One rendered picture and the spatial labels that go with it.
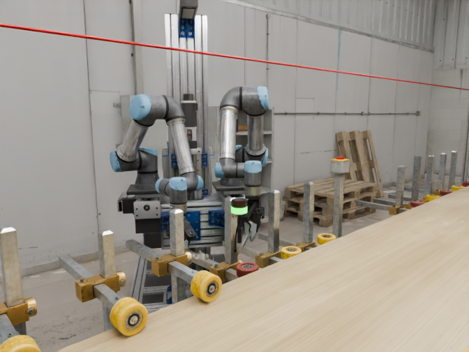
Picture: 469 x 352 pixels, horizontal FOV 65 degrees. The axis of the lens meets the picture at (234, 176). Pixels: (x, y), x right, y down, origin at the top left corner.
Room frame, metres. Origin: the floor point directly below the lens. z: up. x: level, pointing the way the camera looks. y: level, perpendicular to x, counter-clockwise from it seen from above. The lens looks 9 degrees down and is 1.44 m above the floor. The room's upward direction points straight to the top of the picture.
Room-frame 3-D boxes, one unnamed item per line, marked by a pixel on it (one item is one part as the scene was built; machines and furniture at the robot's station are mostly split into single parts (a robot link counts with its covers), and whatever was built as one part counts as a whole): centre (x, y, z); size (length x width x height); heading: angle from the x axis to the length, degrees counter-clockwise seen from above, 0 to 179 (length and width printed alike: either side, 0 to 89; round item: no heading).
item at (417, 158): (2.58, -1.28, 0.93); 0.04 x 0.04 x 0.48; 42
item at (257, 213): (1.64, -0.09, 1.03); 0.09 x 0.08 x 0.12; 152
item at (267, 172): (4.54, -0.02, 0.78); 0.90 x 0.45 x 1.55; 130
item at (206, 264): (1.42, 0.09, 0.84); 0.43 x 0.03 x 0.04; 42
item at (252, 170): (1.64, -0.08, 1.19); 0.09 x 0.08 x 0.11; 176
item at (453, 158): (3.08, -1.83, 0.91); 0.04 x 0.04 x 0.48; 42
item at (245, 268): (1.27, -0.05, 0.85); 0.08 x 0.08 x 0.11
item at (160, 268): (1.21, 0.22, 0.95); 0.14 x 0.06 x 0.05; 132
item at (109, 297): (1.06, 0.44, 0.95); 0.50 x 0.04 x 0.04; 42
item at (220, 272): (1.38, 0.03, 0.85); 0.14 x 0.06 x 0.05; 132
